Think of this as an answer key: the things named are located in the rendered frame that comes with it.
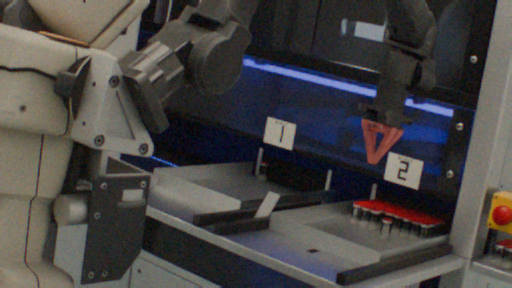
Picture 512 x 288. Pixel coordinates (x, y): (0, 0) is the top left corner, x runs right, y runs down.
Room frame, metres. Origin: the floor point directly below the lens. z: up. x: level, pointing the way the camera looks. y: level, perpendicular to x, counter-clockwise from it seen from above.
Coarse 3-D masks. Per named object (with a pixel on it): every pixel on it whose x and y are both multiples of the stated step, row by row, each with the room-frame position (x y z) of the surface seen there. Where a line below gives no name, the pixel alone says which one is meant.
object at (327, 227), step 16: (304, 208) 1.73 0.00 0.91; (320, 208) 1.78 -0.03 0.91; (336, 208) 1.83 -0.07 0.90; (272, 224) 1.64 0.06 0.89; (288, 224) 1.62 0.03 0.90; (304, 224) 1.60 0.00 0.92; (320, 224) 1.75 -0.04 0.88; (336, 224) 1.78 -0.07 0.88; (352, 224) 1.80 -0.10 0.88; (304, 240) 1.60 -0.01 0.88; (320, 240) 1.58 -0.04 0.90; (336, 240) 1.56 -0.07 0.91; (352, 240) 1.67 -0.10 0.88; (368, 240) 1.69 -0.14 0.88; (400, 240) 1.74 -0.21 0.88; (432, 240) 1.66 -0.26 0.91; (448, 240) 1.73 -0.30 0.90; (352, 256) 1.53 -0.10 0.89; (368, 256) 1.51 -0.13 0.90; (384, 256) 1.51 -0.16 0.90; (400, 256) 1.56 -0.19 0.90
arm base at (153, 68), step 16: (144, 48) 1.10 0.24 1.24; (160, 48) 1.08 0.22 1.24; (128, 64) 1.04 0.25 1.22; (144, 64) 1.05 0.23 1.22; (160, 64) 1.06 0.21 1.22; (176, 64) 1.08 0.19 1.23; (128, 80) 1.02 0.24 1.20; (144, 80) 1.01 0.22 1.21; (160, 80) 1.05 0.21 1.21; (176, 80) 1.08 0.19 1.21; (144, 96) 1.01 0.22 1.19; (160, 96) 1.05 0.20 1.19; (144, 112) 1.03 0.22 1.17; (160, 112) 1.03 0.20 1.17; (160, 128) 1.03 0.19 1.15
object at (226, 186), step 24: (168, 168) 1.87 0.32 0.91; (192, 168) 1.94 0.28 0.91; (216, 168) 2.01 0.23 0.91; (240, 168) 2.08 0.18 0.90; (192, 192) 1.77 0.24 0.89; (216, 192) 1.73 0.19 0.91; (240, 192) 1.90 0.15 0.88; (264, 192) 1.95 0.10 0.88; (288, 192) 2.00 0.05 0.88; (312, 192) 1.90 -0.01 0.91
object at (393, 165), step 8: (392, 160) 1.80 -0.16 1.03; (408, 160) 1.78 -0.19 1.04; (416, 160) 1.77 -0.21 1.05; (392, 168) 1.80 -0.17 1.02; (400, 168) 1.79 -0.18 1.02; (416, 168) 1.77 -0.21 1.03; (384, 176) 1.81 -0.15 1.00; (392, 176) 1.80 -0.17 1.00; (400, 176) 1.79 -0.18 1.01; (408, 176) 1.78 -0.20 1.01; (416, 176) 1.77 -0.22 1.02; (400, 184) 1.79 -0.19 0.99; (408, 184) 1.78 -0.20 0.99; (416, 184) 1.77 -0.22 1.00
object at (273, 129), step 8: (272, 120) 2.00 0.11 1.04; (280, 120) 1.98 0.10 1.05; (272, 128) 1.99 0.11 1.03; (280, 128) 1.98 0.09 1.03; (288, 128) 1.97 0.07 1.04; (264, 136) 2.00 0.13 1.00; (272, 136) 1.99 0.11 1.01; (288, 136) 1.96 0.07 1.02; (280, 144) 1.97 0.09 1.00; (288, 144) 1.96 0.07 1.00
